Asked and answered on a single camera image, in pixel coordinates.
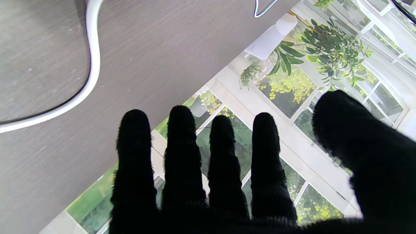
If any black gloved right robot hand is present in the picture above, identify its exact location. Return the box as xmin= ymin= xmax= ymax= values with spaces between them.
xmin=109 ymin=90 xmax=416 ymax=234

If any light blue USB cable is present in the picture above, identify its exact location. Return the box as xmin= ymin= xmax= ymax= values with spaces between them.
xmin=253 ymin=0 xmax=278 ymax=18

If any printed garden window backdrop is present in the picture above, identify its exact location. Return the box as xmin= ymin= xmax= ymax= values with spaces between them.
xmin=39 ymin=0 xmax=416 ymax=234

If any white power cord with plug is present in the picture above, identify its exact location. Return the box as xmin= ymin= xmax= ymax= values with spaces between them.
xmin=0 ymin=0 xmax=104 ymax=134

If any black backdrop frame pole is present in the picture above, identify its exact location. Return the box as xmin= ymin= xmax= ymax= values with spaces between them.
xmin=390 ymin=0 xmax=416 ymax=25

